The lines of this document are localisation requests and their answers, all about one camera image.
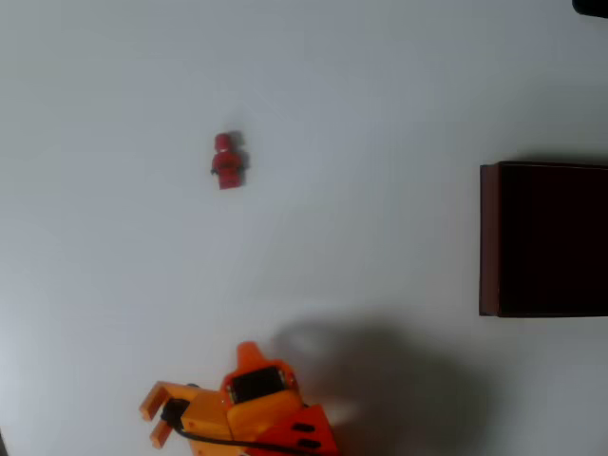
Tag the black object at corner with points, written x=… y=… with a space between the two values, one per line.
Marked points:
x=591 y=7

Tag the small black camera module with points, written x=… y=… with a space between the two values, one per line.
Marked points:
x=175 y=409

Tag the light orange gripper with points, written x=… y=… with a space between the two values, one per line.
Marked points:
x=258 y=381

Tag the light orange camera mount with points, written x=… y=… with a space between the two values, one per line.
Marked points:
x=206 y=413

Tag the small red toy figure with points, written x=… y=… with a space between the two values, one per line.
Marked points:
x=229 y=161

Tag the dark brown open box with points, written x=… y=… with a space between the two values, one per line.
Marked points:
x=546 y=237

